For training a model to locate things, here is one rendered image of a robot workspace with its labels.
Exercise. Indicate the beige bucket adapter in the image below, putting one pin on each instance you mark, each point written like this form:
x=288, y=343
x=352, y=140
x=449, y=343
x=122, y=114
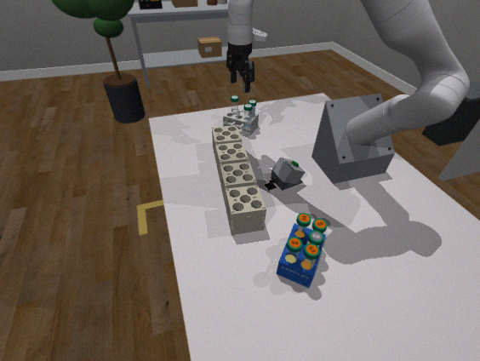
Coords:
x=245, y=208
x=225, y=134
x=230, y=153
x=236, y=175

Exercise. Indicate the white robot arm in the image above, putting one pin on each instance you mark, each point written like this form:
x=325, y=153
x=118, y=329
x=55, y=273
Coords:
x=410, y=28

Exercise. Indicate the green tube cap with grey label dot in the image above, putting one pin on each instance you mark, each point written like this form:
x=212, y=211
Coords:
x=315, y=237

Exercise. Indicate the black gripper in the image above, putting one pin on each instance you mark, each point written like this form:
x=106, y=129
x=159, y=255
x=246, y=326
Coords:
x=240, y=53

